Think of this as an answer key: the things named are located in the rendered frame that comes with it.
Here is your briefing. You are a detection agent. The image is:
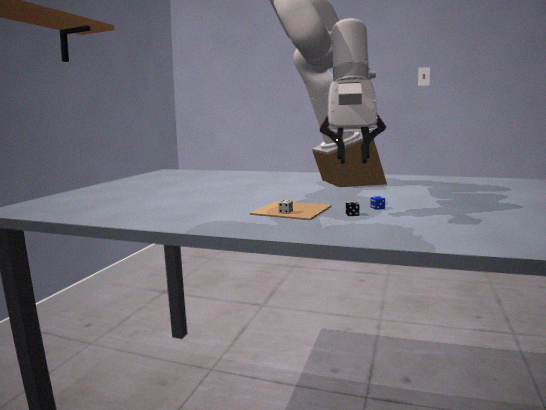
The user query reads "blue die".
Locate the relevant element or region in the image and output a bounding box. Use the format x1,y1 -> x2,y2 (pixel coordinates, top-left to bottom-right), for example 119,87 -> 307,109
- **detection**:
370,196 -> 385,210

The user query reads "tan flat mat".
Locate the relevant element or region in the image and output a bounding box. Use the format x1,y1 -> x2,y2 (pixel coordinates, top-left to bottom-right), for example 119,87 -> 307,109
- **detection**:
250,201 -> 331,220

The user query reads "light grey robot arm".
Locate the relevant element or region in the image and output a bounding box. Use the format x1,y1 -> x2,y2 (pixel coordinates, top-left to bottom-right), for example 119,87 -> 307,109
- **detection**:
269,0 -> 376,127

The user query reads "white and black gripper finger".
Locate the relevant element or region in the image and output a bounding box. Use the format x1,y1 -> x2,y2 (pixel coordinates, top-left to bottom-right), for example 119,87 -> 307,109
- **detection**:
320,116 -> 345,164
361,114 -> 386,163

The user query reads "black die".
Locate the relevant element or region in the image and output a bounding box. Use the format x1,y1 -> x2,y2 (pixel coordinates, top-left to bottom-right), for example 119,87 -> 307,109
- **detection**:
346,202 -> 359,216

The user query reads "white die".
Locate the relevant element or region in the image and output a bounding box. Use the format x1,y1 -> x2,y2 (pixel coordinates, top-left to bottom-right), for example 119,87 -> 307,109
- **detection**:
278,200 -> 293,214

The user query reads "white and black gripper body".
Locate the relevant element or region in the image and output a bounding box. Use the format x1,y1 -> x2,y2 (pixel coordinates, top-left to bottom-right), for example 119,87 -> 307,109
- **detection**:
328,75 -> 377,132

